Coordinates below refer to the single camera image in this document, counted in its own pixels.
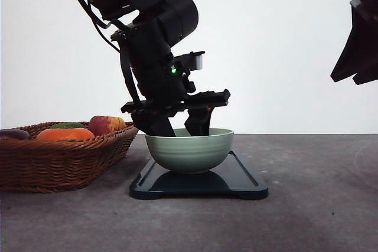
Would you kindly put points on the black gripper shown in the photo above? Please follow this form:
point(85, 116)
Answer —
point(162, 86)
point(360, 55)

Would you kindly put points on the green ceramic bowl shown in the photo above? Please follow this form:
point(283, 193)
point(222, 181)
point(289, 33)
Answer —
point(185, 154)

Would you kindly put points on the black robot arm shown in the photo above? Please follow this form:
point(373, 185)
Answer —
point(129, 10)

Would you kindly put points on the dark rectangular tray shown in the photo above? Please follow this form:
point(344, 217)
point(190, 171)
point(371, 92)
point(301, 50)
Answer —
point(232, 179)

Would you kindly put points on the red yellow apple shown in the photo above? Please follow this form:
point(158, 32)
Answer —
point(101, 125)

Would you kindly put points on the dark green fruit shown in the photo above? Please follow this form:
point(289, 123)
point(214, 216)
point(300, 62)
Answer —
point(67, 125)

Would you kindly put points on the orange tangerine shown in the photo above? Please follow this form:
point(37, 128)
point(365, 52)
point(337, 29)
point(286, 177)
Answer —
point(64, 133)

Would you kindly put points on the dark purple eggplant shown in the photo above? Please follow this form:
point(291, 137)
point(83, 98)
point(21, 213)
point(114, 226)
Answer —
point(14, 133)

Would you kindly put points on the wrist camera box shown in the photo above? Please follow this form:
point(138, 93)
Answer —
point(191, 61)

